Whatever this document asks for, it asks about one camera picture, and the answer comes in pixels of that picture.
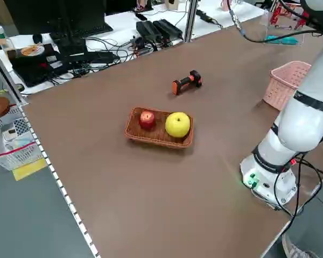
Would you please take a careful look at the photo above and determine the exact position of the orange black barcode scanner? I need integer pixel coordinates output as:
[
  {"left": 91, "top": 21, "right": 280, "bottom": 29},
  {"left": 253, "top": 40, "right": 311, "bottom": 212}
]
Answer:
[{"left": 172, "top": 70, "right": 203, "bottom": 96}]

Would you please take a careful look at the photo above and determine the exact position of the pink plastic basket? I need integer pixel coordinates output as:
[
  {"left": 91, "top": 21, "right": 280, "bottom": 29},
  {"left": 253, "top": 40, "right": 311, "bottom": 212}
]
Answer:
[{"left": 263, "top": 60, "right": 312, "bottom": 111}]

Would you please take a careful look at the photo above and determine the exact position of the clear bottle white cap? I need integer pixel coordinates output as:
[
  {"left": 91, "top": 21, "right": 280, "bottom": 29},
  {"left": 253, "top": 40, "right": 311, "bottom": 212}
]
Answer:
[{"left": 0, "top": 25, "right": 16, "bottom": 52}]

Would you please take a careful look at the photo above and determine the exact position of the brown wicker tray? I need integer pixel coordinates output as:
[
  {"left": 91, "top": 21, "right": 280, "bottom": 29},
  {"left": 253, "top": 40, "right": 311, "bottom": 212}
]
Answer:
[{"left": 124, "top": 107, "right": 194, "bottom": 148}]

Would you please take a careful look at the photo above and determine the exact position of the yellow apple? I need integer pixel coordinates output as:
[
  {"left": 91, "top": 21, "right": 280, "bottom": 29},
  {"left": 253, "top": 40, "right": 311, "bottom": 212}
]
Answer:
[{"left": 165, "top": 112, "right": 191, "bottom": 138}]

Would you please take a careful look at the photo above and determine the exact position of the red apple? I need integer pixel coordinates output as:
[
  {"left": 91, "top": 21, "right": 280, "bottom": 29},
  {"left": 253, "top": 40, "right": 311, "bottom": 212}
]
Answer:
[{"left": 138, "top": 110, "right": 156, "bottom": 130}]

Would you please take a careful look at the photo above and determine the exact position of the white slotted edge strip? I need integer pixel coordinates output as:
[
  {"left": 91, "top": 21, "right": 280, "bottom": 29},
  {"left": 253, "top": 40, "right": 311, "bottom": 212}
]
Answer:
[{"left": 20, "top": 102, "right": 102, "bottom": 258}]

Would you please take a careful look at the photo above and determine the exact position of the black keyboard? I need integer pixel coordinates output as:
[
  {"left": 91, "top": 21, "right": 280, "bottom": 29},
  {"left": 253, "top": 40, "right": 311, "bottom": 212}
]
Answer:
[{"left": 50, "top": 23, "right": 114, "bottom": 41}]

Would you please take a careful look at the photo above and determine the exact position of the yellow paper sheet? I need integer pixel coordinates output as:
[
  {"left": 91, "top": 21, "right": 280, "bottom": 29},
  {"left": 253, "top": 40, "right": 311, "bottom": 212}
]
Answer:
[{"left": 12, "top": 158, "right": 48, "bottom": 181}]

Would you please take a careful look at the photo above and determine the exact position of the black flat case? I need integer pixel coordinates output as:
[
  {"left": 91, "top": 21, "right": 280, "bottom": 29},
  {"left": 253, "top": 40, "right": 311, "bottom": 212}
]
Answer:
[{"left": 9, "top": 42, "right": 64, "bottom": 87}]

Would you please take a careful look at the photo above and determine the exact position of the clear acrylic shelf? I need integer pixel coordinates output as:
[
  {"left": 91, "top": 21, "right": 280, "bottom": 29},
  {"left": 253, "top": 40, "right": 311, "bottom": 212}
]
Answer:
[{"left": 265, "top": 4, "right": 309, "bottom": 48}]

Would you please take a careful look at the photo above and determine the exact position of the orange white disc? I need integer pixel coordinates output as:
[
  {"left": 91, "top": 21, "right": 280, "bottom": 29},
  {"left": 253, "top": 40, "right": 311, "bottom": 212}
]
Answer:
[{"left": 18, "top": 45, "right": 45, "bottom": 57}]

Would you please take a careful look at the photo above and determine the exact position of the red cookie box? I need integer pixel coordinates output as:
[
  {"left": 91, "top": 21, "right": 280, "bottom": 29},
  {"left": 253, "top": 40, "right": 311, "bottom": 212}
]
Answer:
[{"left": 270, "top": 4, "right": 293, "bottom": 25}]

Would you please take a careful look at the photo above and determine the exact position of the black computer monitor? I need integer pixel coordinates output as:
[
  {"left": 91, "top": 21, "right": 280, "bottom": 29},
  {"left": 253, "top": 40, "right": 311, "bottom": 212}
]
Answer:
[{"left": 4, "top": 0, "right": 107, "bottom": 35}]

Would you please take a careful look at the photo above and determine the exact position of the person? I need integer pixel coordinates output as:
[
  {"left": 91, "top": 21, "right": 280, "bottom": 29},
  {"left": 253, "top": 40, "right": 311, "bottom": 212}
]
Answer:
[{"left": 282, "top": 233, "right": 317, "bottom": 258}]

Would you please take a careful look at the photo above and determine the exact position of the black cable tangle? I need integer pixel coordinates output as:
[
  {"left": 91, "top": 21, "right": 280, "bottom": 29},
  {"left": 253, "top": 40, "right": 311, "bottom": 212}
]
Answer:
[{"left": 50, "top": 34, "right": 158, "bottom": 83}]

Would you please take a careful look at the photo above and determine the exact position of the aluminium post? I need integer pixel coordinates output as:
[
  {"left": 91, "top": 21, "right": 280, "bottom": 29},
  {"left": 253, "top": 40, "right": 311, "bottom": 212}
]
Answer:
[{"left": 184, "top": 0, "right": 200, "bottom": 42}]

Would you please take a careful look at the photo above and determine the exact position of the white wire crate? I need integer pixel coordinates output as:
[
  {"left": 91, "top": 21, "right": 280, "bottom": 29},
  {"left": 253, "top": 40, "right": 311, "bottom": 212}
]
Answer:
[{"left": 0, "top": 104, "right": 44, "bottom": 171}]

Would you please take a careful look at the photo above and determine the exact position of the black arm base cable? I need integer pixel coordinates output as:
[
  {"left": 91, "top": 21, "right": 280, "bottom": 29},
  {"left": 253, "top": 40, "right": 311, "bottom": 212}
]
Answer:
[{"left": 275, "top": 157, "right": 323, "bottom": 219}]

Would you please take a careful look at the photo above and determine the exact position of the aluminium frame bar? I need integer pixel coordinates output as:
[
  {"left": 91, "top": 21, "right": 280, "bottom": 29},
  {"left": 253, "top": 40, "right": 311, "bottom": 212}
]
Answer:
[{"left": 0, "top": 42, "right": 28, "bottom": 106}]

